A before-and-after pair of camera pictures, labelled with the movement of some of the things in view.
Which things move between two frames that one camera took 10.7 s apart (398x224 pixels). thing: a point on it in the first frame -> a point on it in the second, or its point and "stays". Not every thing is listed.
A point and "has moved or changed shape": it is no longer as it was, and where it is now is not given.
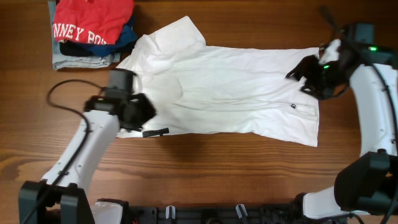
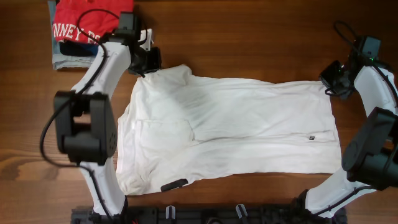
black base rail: (261, 214) stays
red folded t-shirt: (91, 22) stays
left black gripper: (140, 112) -> (147, 62)
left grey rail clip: (167, 212) stays
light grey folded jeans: (61, 61) stays
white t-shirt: (198, 88) has moved or changed shape
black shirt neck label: (160, 132) -> (174, 185)
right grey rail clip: (239, 211) stays
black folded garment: (69, 48) stays
